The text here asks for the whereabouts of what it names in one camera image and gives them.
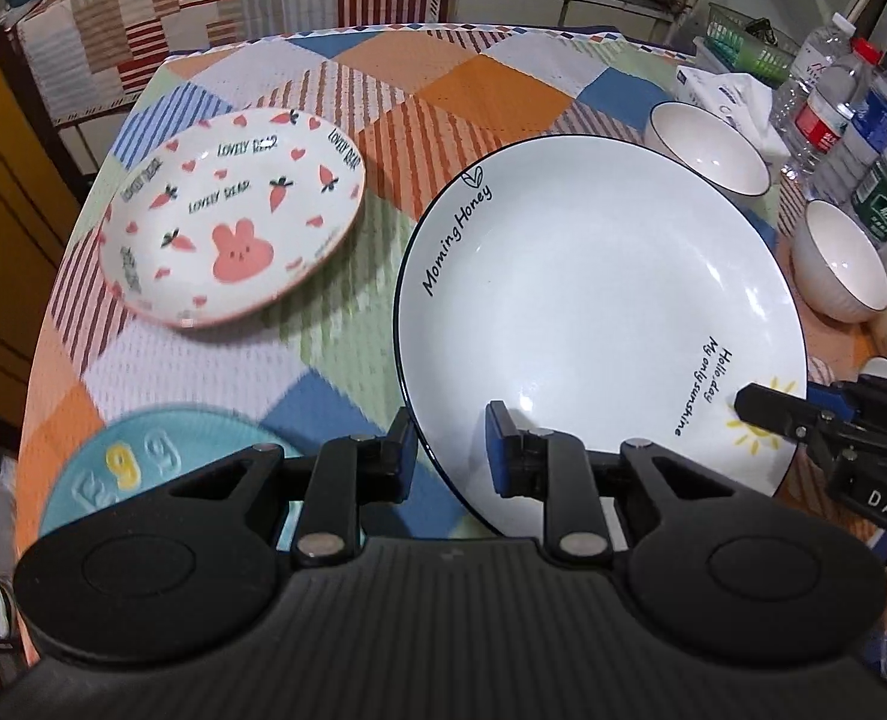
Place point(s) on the white bowl black rim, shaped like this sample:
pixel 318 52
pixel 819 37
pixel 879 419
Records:
pixel 709 146

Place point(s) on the striped counter cloth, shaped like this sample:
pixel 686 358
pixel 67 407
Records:
pixel 92 55

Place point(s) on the white ribbed bowl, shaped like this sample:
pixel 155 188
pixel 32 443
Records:
pixel 837 271

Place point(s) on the blue fried egg plate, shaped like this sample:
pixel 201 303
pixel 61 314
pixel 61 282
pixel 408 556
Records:
pixel 143 450

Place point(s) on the blue cap water bottle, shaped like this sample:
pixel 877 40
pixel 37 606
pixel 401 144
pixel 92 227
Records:
pixel 862 142

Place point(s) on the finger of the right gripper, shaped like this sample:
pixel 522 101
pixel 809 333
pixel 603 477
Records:
pixel 800 419
pixel 860 400

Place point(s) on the green plastic basket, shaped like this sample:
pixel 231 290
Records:
pixel 749 45

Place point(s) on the white cap water bottle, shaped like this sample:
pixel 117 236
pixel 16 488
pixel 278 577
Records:
pixel 821 49

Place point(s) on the large white Morning Honey plate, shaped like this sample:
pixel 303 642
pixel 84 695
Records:
pixel 597 288

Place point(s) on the red cap water bottle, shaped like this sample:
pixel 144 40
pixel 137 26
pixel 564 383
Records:
pixel 829 108

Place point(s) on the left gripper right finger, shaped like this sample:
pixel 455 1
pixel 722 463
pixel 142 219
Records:
pixel 554 469

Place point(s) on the pink bunny carrot plate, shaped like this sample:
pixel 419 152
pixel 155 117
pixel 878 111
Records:
pixel 229 215

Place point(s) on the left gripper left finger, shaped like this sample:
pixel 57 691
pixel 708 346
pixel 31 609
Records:
pixel 345 474

